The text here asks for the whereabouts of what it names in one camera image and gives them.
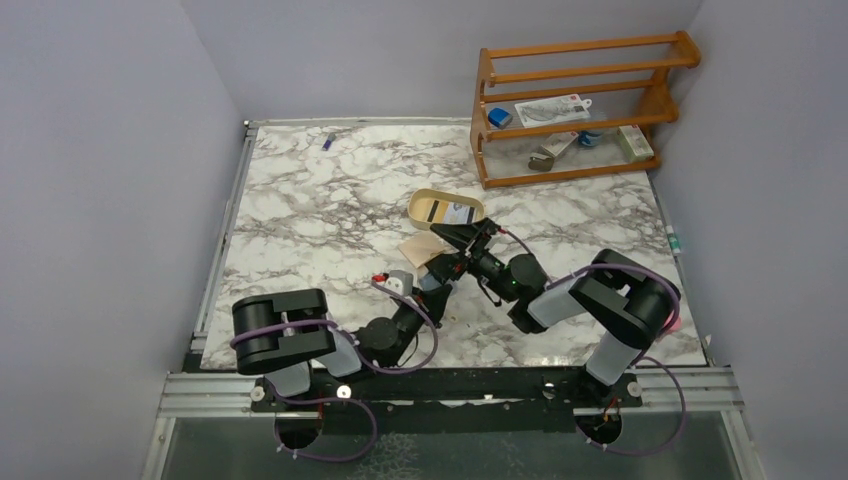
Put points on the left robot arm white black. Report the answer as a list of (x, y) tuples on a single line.
[(279, 335)]

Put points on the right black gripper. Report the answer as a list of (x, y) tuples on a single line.
[(475, 250)]

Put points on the pink round object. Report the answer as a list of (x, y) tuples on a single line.
[(673, 325)]

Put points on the cream oval tray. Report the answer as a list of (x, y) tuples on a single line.
[(418, 200)]

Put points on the beige leather card holder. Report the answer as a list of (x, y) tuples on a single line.
[(421, 248)]

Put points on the white packaged item on shelf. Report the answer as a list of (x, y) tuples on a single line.
[(553, 111)]

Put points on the white card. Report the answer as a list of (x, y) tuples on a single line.
[(457, 213)]

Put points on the small blue marker pen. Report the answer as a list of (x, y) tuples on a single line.
[(329, 141)]

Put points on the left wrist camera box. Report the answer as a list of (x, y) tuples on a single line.
[(400, 282)]

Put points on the yellow card in tray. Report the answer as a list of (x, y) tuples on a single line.
[(435, 210)]

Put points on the green white small box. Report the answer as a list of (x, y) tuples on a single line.
[(634, 143)]

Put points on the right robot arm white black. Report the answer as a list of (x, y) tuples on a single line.
[(634, 304)]

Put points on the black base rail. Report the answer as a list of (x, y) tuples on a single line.
[(447, 400)]

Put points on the grey tape dispenser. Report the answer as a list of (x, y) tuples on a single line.
[(540, 163)]

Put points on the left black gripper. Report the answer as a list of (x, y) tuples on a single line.
[(436, 296)]

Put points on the blue round container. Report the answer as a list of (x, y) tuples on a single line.
[(590, 138)]

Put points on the green white tube at edge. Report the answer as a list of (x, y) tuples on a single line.
[(673, 240)]

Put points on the blue small box on shelf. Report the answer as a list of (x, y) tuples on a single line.
[(499, 118)]

